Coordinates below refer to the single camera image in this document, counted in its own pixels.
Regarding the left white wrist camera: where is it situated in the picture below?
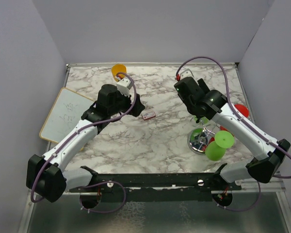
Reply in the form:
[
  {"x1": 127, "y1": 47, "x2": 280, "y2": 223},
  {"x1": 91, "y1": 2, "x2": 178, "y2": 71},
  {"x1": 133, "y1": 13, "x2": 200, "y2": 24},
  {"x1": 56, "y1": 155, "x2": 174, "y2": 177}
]
[{"x1": 116, "y1": 78, "x2": 132, "y2": 97}]

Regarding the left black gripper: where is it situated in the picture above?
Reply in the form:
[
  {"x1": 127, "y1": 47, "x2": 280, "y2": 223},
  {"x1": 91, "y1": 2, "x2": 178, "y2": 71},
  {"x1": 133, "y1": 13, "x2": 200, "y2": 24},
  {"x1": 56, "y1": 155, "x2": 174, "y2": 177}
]
[{"x1": 109, "y1": 88, "x2": 145, "y2": 117}]

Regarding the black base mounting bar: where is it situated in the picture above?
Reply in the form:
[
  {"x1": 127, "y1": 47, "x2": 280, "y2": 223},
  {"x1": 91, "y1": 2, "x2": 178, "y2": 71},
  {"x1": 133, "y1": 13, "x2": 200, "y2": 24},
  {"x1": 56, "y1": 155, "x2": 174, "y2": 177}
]
[{"x1": 70, "y1": 173, "x2": 241, "y2": 202}]

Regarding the red plastic wine glass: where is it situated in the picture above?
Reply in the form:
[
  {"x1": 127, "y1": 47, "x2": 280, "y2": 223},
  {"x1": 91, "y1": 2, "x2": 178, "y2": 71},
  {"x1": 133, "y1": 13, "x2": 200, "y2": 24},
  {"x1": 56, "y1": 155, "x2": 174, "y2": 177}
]
[{"x1": 219, "y1": 104, "x2": 249, "y2": 136}]

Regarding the yellow framed whiteboard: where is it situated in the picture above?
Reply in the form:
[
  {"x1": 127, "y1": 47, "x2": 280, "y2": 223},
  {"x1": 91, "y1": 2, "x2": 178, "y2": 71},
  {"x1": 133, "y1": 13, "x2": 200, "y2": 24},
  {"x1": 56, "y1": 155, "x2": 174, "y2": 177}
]
[{"x1": 39, "y1": 87, "x2": 94, "y2": 143}]

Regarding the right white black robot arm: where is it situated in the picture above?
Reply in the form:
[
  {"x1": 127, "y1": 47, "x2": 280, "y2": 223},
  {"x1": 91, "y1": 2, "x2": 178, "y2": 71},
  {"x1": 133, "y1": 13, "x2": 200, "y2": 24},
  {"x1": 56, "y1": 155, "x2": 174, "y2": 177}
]
[{"x1": 174, "y1": 77, "x2": 291, "y2": 190}]

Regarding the near green wine glass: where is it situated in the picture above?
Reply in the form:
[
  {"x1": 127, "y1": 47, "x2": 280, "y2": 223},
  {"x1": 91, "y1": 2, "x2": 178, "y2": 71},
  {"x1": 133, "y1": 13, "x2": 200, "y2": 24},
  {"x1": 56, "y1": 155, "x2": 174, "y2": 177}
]
[{"x1": 205, "y1": 131, "x2": 235, "y2": 161}]

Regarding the orange plastic wine glass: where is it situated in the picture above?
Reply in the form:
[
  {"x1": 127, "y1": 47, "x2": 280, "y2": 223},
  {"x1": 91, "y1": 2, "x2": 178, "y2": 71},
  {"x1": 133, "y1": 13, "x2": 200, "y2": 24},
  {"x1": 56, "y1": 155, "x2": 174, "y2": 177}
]
[{"x1": 111, "y1": 64, "x2": 127, "y2": 82}]

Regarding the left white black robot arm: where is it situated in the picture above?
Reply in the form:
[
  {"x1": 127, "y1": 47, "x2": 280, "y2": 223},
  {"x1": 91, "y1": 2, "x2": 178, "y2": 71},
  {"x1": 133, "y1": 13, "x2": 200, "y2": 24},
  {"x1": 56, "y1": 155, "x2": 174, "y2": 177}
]
[{"x1": 26, "y1": 82, "x2": 145, "y2": 203}]

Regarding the chrome wire wine glass rack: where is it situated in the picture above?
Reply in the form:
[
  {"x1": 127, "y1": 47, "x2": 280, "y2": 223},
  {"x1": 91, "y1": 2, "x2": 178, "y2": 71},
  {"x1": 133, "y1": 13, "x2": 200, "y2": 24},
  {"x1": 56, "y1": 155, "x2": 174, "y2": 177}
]
[{"x1": 187, "y1": 117, "x2": 220, "y2": 155}]

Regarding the small red white card box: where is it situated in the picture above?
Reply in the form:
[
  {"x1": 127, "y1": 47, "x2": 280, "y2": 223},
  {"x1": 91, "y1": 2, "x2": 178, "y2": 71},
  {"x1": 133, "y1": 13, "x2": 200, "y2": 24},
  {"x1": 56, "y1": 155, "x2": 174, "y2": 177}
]
[{"x1": 142, "y1": 111, "x2": 156, "y2": 120}]

